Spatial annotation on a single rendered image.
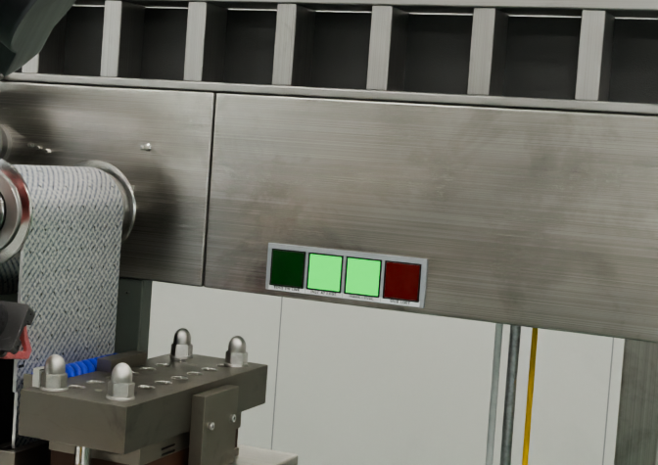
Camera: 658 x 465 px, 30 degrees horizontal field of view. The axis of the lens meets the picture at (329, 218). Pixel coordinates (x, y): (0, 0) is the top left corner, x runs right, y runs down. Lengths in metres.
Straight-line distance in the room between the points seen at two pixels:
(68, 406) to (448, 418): 2.76
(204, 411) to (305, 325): 2.72
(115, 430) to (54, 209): 0.33
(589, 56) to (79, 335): 0.81
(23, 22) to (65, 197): 0.99
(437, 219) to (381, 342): 2.56
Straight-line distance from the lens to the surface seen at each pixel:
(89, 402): 1.58
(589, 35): 1.71
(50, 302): 1.73
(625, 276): 1.68
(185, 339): 1.90
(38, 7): 0.76
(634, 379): 1.86
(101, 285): 1.83
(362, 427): 4.36
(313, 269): 1.80
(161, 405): 1.62
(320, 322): 4.37
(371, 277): 1.77
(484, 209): 1.72
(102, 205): 1.81
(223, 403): 1.74
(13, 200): 1.66
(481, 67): 1.74
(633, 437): 1.87
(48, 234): 1.71
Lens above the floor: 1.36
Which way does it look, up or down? 3 degrees down
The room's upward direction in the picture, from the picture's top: 4 degrees clockwise
